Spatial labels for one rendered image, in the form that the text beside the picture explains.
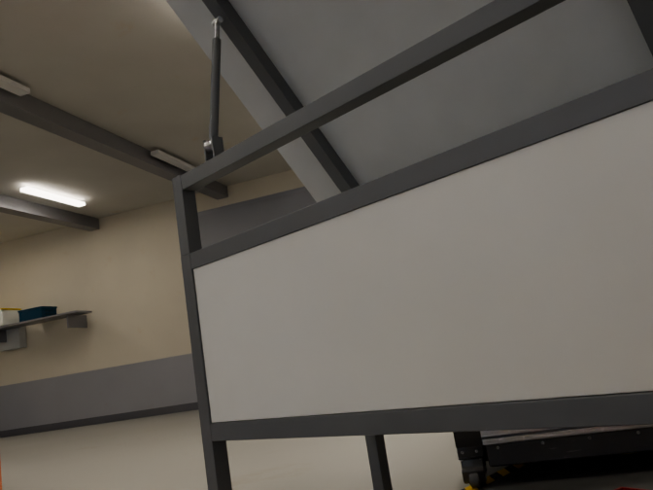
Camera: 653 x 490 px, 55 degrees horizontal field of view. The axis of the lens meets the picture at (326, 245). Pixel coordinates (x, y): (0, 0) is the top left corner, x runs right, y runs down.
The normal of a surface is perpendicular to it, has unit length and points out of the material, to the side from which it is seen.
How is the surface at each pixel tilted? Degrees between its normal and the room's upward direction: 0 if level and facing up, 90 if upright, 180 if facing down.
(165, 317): 90
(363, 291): 90
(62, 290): 90
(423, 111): 131
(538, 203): 90
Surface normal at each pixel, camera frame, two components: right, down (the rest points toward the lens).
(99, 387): -0.30, -0.12
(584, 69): -0.42, 0.62
